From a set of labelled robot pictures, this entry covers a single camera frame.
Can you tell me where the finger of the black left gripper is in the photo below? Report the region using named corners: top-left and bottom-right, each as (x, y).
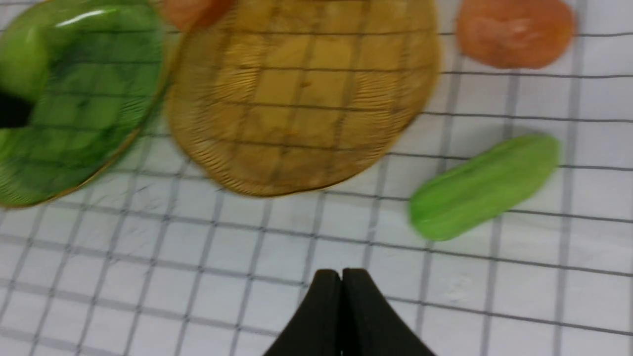
top-left (0, 91), bottom-right (35, 129)

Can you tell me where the orange potato toy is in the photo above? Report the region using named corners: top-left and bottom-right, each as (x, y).
top-left (456, 0), bottom-right (577, 69)
top-left (163, 0), bottom-right (234, 32)

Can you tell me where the amber glass plate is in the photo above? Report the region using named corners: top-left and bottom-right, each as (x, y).
top-left (165, 0), bottom-right (442, 197)

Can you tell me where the green glass plate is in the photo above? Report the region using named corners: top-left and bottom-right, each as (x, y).
top-left (0, 0), bottom-right (167, 208)

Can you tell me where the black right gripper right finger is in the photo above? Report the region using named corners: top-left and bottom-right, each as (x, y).
top-left (341, 268), bottom-right (434, 356)

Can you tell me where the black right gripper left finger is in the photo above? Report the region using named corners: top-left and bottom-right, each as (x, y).
top-left (265, 269), bottom-right (342, 356)

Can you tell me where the green cucumber toy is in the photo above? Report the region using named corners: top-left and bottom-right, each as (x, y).
top-left (1, 28), bottom-right (50, 103)
top-left (408, 133), bottom-right (561, 241)

